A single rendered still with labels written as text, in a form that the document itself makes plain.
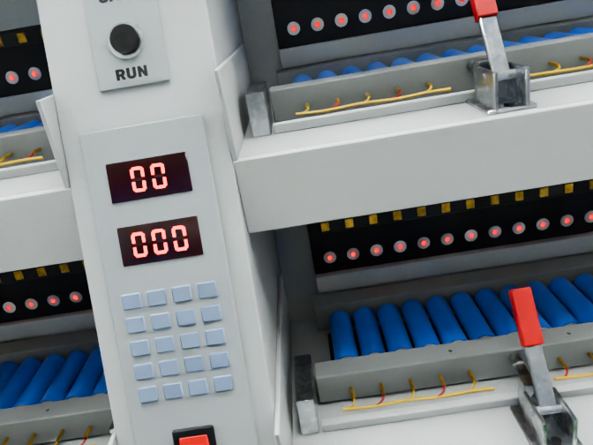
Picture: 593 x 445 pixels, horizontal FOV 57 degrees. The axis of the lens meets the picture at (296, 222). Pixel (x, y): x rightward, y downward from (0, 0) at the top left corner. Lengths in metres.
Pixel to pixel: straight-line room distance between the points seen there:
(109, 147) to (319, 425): 0.22
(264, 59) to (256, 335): 0.28
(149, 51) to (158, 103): 0.03
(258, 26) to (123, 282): 0.29
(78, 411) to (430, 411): 0.24
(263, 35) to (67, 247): 0.28
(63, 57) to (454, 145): 0.22
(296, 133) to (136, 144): 0.10
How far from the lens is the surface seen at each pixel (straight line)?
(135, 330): 0.33
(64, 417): 0.44
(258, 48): 0.52
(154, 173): 0.31
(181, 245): 0.31
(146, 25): 0.33
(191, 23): 0.33
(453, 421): 0.39
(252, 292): 0.31
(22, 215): 0.35
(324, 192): 0.31
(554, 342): 0.42
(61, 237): 0.35
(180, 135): 0.31
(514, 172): 0.34
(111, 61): 0.33
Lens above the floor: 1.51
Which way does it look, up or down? 3 degrees down
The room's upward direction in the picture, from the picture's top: 9 degrees counter-clockwise
